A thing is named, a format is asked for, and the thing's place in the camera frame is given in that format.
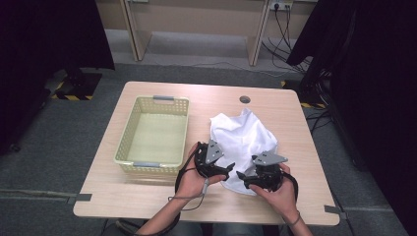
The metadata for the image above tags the white wall socket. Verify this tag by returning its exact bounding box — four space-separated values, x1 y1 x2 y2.
268 0 294 11

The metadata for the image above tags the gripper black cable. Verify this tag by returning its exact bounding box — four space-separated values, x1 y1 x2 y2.
279 170 300 203
115 142 202 236

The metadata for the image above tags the thin grey cord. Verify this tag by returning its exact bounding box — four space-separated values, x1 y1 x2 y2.
167 178 210 211

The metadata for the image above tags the black curtain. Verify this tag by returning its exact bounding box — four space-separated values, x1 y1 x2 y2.
285 0 417 236
0 0 116 155

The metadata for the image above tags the person's right hand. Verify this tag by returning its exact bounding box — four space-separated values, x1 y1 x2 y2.
249 162 298 218

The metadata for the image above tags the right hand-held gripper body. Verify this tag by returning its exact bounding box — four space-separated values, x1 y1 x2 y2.
251 150 289 193

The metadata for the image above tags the bundle of black floor cables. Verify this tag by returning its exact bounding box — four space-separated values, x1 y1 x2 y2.
261 6 333 136

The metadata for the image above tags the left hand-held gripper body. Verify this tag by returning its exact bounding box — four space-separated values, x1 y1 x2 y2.
194 139 230 180

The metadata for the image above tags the person's left hand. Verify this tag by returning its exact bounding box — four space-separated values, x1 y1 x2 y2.
176 143 228 200

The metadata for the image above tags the white shirt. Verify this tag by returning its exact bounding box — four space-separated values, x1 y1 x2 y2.
209 107 279 197

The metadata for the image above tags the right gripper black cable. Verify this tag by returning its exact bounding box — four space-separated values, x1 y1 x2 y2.
279 170 300 203

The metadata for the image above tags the dark wristband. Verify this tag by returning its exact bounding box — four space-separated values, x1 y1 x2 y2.
287 210 302 228

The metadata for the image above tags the long beige desk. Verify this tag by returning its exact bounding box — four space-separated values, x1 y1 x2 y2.
94 0 318 67

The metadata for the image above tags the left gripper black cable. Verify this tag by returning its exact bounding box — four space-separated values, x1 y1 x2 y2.
115 142 202 236

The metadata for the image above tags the black stand base hazard tape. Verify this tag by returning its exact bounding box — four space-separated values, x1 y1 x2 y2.
280 80 328 109
50 67 103 101

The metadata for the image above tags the pale yellow plastic basket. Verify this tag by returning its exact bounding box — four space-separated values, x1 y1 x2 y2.
113 94 191 175

